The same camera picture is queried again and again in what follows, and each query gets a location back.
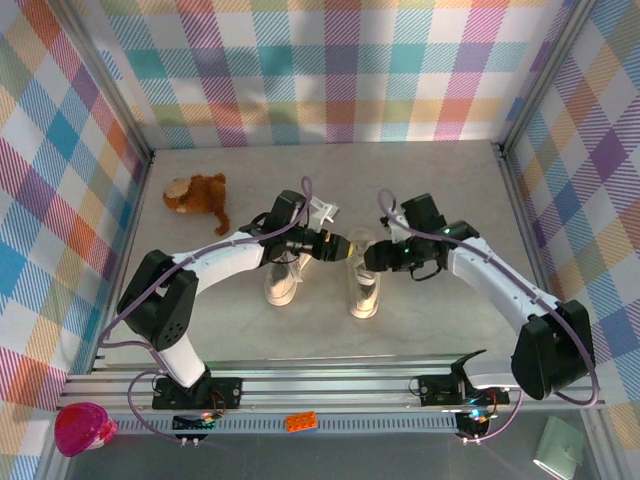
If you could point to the pink plastic bowl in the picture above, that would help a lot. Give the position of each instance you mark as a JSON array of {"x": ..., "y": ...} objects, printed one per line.
[{"x": 82, "y": 430}]

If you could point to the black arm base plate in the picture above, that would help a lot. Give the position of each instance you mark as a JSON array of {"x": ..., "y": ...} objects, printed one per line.
[
  {"x": 435, "y": 390},
  {"x": 225, "y": 392}
]

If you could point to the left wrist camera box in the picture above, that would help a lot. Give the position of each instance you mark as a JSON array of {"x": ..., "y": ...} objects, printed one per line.
[{"x": 322, "y": 210}]

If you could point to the aluminium corner post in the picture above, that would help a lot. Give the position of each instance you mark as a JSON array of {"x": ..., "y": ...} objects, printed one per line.
[
  {"x": 542, "y": 75},
  {"x": 100, "y": 75}
]

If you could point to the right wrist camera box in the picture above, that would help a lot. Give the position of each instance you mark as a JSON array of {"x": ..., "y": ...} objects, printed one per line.
[{"x": 395, "y": 227}]

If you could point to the black round circuit board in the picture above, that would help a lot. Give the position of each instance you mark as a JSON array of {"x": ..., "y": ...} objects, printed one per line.
[{"x": 475, "y": 425}]

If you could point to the white canvas shoe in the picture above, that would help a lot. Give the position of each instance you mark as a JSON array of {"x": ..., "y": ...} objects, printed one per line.
[
  {"x": 280, "y": 290},
  {"x": 364, "y": 295}
]

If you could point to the brown plush monkey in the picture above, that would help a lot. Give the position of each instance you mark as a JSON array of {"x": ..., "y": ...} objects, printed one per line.
[{"x": 197, "y": 195}]

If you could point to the aluminium side rail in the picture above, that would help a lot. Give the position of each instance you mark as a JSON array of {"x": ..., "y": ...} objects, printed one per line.
[
  {"x": 514, "y": 200},
  {"x": 143, "y": 175}
]

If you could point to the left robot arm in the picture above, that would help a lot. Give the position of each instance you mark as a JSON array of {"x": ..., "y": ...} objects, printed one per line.
[{"x": 220, "y": 260}]

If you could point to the aluminium rail frame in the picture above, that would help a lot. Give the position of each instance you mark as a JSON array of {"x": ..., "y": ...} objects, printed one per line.
[{"x": 325, "y": 387}]

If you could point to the blue green circuit board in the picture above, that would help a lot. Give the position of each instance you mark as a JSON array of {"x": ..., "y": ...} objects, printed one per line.
[{"x": 192, "y": 422}]

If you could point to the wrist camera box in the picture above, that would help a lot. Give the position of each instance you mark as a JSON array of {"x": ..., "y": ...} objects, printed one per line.
[
  {"x": 322, "y": 210},
  {"x": 395, "y": 227}
]

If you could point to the orange toy brick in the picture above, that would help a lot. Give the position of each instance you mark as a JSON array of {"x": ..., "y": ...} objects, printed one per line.
[{"x": 301, "y": 421}]

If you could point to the pale green pad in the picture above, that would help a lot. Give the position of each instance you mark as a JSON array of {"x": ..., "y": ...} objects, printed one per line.
[{"x": 560, "y": 447}]

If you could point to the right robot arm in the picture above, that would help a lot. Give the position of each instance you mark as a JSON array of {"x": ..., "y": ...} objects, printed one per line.
[{"x": 495, "y": 285}]

